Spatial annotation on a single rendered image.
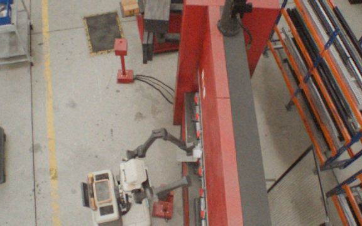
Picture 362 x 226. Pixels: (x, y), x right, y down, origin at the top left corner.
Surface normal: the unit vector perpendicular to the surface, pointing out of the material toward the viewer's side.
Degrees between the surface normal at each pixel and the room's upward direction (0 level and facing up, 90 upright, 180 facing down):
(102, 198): 0
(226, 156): 0
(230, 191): 0
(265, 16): 90
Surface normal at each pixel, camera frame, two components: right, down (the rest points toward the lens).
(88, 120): 0.07, -0.50
